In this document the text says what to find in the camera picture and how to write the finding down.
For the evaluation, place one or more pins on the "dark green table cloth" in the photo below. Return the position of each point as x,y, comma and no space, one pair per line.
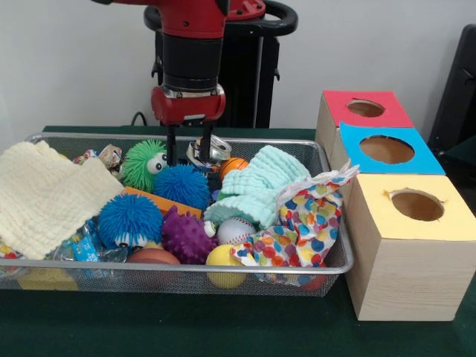
465,148
186,327

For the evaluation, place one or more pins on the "green spiky ball with eyes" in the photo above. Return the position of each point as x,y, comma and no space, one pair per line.
139,167

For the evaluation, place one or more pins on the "wooden box with three holes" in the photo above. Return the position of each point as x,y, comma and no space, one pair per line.
405,282

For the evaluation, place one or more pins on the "shallow silver mesh bin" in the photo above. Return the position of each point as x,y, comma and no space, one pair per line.
111,284

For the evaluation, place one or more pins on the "polka dot paper napkin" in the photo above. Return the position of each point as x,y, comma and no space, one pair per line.
305,227

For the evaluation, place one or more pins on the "crushed silver can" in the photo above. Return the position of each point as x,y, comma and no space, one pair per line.
219,150

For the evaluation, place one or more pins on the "yellow ball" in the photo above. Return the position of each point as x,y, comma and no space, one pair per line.
219,260

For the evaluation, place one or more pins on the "blue spiky ball with eyes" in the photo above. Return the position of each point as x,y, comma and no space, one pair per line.
126,217

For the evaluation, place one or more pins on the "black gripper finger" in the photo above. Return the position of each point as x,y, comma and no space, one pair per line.
172,145
206,143

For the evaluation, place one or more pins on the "cream waffle cloth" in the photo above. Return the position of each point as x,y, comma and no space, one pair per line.
44,197

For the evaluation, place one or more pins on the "white baseball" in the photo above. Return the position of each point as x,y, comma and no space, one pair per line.
236,231

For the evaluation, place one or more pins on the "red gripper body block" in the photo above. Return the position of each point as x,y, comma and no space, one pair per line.
187,108

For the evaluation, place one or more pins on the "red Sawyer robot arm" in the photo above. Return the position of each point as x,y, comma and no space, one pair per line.
191,48

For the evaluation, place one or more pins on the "mint waffle cloth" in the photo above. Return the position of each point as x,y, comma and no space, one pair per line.
260,186

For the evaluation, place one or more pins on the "black stand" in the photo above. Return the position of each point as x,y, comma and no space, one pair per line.
457,93

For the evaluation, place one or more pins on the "purple spiky toy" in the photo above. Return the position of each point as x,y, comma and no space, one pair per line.
186,238

